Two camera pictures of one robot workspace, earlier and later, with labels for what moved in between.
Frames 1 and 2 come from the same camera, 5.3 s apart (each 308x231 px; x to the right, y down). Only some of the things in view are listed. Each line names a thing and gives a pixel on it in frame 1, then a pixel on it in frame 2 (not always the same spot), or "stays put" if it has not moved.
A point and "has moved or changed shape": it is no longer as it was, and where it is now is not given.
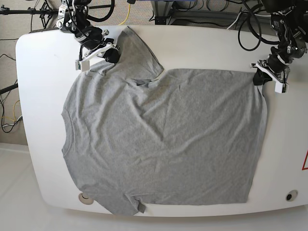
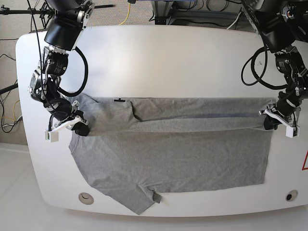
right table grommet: x=291 y=195 stays put
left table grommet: x=85 y=199 stays put
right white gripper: x=264 y=74 → x=290 y=131
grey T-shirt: x=138 y=134 has moved or changed shape
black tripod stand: x=45 y=12 stays put
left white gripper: x=111 y=55 → x=52 y=134
